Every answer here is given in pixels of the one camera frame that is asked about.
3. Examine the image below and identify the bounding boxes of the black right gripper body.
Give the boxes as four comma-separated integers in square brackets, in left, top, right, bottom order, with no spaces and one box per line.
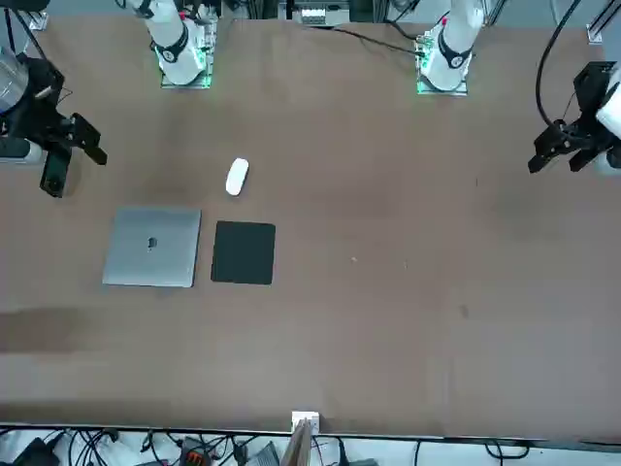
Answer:
[8,58,74,150]

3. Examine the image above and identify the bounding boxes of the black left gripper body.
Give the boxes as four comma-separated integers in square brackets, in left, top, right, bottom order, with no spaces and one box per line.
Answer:
[565,61,618,147]

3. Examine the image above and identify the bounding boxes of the white computer mouse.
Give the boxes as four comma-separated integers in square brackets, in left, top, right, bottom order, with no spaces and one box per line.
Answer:
[224,157,251,197]

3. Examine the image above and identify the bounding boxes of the grey closed laptop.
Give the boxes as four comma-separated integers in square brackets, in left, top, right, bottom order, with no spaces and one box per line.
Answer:
[101,207,203,288]

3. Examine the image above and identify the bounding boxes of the black mouse pad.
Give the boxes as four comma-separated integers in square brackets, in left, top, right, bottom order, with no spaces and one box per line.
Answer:
[210,220,278,286]

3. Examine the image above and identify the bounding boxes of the white terminal block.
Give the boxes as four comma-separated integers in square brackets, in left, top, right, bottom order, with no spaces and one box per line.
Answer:
[299,5,329,26]

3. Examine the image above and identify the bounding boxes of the orange and black device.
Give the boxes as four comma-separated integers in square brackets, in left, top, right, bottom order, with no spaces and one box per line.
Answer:
[180,436,208,466]

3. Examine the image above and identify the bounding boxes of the grey power adapter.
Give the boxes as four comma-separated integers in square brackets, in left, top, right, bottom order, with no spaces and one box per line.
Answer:
[251,441,281,466]

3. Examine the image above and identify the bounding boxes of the wooden board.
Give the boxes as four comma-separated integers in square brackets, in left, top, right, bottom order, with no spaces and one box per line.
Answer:
[282,417,314,466]

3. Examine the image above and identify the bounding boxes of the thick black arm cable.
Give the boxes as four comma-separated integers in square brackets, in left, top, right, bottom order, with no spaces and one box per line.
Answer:
[535,0,583,128]

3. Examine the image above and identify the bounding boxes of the thin black table cable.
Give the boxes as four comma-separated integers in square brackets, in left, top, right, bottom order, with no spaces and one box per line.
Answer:
[308,24,419,53]

